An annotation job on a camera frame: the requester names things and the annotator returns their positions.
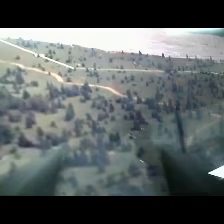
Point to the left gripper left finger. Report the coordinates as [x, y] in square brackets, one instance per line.
[36, 180]

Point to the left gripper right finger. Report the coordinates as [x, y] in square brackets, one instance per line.
[190, 181]

